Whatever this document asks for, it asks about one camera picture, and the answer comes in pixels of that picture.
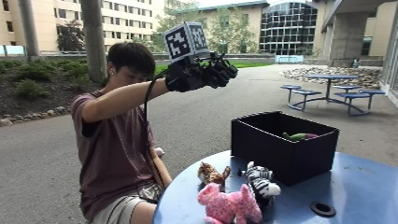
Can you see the white cube of black markers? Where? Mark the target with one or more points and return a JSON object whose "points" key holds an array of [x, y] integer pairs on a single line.
{"points": [[185, 40]]}

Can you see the white earbud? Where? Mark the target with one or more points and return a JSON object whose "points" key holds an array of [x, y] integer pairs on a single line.
{"points": [[111, 72]]}

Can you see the blue picnic table with seats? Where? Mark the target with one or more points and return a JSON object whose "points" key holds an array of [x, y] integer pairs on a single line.
{"points": [[332, 91]]}

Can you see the pile of pale rocks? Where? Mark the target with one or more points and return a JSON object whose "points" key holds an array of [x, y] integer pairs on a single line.
{"points": [[336, 76]]}

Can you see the green soft toy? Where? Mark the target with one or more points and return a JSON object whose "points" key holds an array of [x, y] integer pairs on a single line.
{"points": [[299, 136]]}

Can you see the black fabric storage box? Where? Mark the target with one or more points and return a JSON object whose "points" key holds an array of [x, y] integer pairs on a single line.
{"points": [[287, 146]]}

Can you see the grey concrete pole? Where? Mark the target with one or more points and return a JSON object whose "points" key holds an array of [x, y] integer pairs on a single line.
{"points": [[94, 37], [28, 28]]}

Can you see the brown giraffe soft toy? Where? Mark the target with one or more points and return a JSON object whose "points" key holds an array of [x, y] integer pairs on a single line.
{"points": [[212, 175]]}

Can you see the the person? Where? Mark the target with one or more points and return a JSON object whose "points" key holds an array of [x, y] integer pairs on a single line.
{"points": [[112, 149]]}

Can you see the zebra soft toy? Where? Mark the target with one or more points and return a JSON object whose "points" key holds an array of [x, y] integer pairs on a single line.
{"points": [[261, 183]]}

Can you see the pink spotted soft toy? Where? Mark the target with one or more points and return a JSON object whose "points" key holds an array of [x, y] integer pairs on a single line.
{"points": [[231, 205]]}

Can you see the row of border stones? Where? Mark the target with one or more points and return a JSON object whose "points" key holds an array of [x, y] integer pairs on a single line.
{"points": [[34, 115]]}

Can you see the black round table plug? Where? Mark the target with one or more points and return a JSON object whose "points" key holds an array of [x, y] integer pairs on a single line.
{"points": [[323, 208]]}

